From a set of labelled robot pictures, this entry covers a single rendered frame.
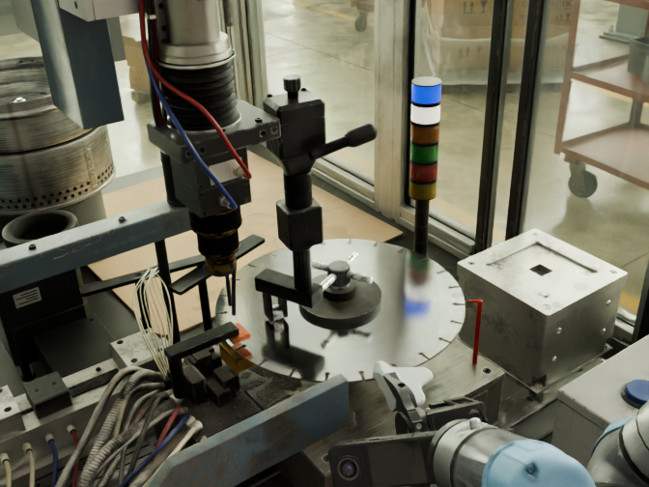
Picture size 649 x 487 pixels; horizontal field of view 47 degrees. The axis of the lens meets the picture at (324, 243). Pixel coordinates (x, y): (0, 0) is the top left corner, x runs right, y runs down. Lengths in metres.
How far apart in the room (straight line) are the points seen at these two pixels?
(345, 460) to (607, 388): 0.37
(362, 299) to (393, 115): 0.62
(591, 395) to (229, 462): 0.45
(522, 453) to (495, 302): 0.58
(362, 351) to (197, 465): 0.27
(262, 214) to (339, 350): 0.78
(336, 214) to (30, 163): 0.63
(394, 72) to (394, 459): 0.92
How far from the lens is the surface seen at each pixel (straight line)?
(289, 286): 0.91
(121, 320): 1.37
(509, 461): 0.59
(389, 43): 1.49
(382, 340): 0.92
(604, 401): 0.96
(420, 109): 1.15
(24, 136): 1.40
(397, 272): 1.06
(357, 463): 0.75
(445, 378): 1.03
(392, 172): 1.57
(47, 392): 1.03
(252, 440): 0.76
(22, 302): 1.21
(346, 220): 1.61
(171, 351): 0.89
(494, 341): 1.19
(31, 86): 1.63
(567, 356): 1.18
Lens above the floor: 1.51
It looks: 30 degrees down
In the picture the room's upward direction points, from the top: 2 degrees counter-clockwise
